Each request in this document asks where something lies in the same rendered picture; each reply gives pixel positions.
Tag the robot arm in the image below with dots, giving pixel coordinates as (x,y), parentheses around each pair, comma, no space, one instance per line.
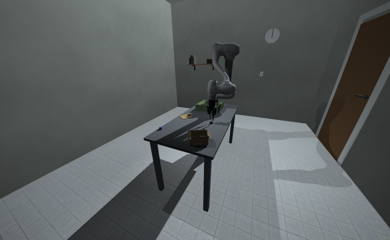
(226,90)

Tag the tan textured mat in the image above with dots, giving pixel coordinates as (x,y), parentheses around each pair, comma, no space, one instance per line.
(185,116)

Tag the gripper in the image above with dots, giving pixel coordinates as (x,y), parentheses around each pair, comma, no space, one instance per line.
(212,107)

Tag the open brown cardboard box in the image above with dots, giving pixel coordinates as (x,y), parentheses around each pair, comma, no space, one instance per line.
(199,137)

